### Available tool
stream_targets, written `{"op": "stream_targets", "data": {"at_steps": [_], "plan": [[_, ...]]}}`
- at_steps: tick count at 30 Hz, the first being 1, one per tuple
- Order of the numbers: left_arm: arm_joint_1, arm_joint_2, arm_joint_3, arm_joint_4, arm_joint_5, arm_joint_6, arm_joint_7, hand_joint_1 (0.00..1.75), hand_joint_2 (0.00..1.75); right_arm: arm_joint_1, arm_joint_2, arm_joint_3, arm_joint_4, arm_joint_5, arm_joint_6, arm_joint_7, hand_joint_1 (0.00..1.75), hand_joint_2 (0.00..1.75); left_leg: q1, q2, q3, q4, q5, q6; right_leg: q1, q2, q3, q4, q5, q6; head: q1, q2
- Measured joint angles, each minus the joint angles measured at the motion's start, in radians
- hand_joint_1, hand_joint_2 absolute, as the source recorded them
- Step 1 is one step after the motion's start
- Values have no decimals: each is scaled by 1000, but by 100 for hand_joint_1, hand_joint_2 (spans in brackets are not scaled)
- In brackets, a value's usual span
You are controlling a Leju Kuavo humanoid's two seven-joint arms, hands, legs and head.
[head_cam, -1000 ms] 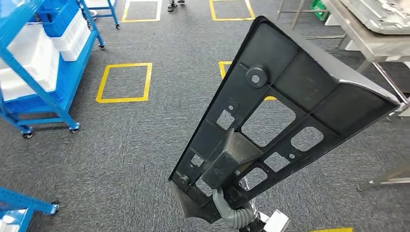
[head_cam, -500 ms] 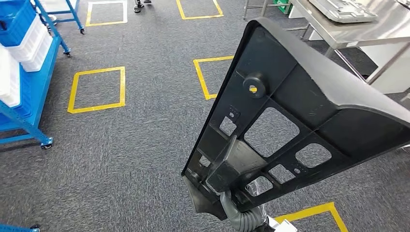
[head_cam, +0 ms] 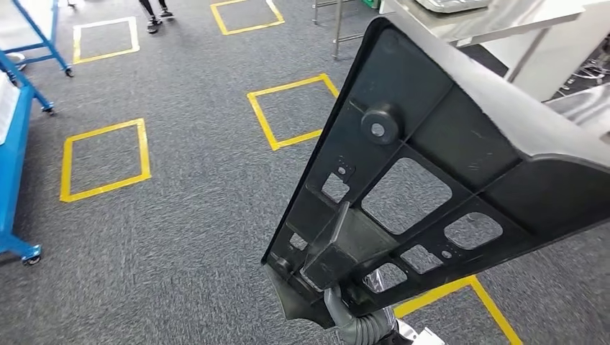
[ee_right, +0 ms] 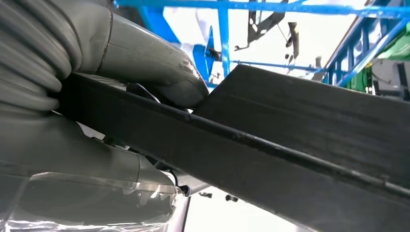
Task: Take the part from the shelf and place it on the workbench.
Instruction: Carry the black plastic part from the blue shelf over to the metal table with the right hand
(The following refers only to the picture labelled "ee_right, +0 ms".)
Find green plastic crates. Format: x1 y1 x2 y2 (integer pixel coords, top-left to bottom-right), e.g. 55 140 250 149
346 22 410 93

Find blue metal shelf rack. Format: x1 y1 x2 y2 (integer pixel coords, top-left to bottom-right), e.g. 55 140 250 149
114 0 410 88

